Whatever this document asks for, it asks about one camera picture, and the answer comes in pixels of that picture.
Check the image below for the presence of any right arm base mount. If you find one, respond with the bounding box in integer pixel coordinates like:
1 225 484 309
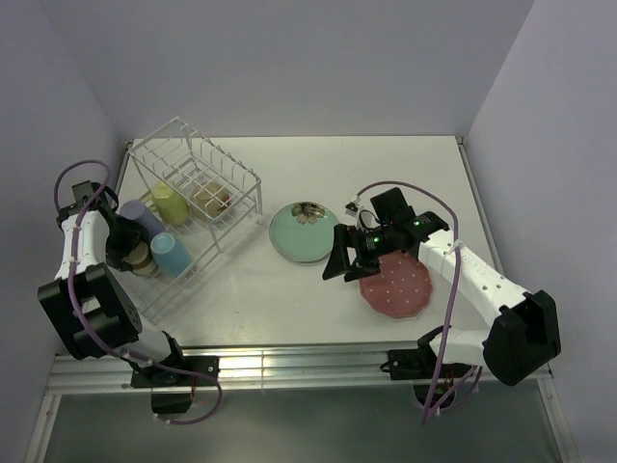
379 340 471 411

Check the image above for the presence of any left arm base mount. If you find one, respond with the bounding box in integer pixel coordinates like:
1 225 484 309
125 354 223 426

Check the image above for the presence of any white floral bowl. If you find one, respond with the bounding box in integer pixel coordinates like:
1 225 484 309
190 181 230 220

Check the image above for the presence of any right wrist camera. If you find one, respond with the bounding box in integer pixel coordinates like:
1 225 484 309
345 196 381 231

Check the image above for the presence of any yellow green mug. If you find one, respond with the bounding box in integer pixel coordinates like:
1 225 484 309
150 181 190 226

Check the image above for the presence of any lavender plastic cup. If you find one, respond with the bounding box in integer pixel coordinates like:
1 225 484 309
120 200 166 243

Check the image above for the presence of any teal floral plate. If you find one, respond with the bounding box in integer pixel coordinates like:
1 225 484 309
269 202 339 263

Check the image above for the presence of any aluminium frame rail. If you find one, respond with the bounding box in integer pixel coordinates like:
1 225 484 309
47 340 553 395

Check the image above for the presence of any light blue mug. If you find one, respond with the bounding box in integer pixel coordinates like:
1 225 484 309
150 232 193 278

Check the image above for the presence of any pink polka dot plate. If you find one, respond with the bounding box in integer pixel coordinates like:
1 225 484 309
359 252 433 318

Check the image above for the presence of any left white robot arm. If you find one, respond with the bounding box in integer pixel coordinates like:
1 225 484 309
38 180 188 385

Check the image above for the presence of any stainless steel cup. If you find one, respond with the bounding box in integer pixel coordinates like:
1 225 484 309
123 241 157 276

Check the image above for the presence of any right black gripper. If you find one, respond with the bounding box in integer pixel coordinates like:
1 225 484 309
322 222 395 282

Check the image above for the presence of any white wire dish rack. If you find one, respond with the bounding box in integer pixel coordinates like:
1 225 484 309
117 118 262 324

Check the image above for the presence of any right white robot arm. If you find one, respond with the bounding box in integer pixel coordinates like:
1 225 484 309
322 180 562 386

